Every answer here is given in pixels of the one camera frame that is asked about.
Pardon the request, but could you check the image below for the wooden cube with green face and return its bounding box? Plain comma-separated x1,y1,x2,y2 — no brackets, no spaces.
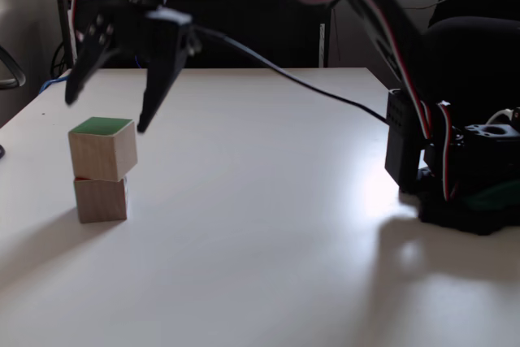
67,116,139,183

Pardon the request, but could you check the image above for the black camera cable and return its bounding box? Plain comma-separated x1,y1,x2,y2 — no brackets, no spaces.
193,25,392,125

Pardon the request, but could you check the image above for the green clamp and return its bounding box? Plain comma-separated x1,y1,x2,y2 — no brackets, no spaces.
465,179,520,212

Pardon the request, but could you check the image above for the white and red servo cable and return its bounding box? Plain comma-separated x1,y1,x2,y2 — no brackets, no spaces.
66,0,91,74

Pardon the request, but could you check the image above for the black camera box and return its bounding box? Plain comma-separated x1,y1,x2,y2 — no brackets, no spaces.
145,8,202,58

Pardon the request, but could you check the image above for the blue cable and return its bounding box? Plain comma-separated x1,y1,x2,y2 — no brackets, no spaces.
38,68,73,93

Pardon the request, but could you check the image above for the black metal shelf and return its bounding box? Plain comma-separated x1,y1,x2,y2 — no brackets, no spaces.
54,0,332,70

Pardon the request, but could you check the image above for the grey chair armrest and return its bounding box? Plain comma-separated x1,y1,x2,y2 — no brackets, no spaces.
0,45,27,90

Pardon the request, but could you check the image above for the black office chair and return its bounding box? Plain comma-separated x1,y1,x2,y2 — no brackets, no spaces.
425,0,520,120

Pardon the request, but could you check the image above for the wooden cube with marker tag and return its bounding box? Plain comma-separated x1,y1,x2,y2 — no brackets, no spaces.
73,176,131,224

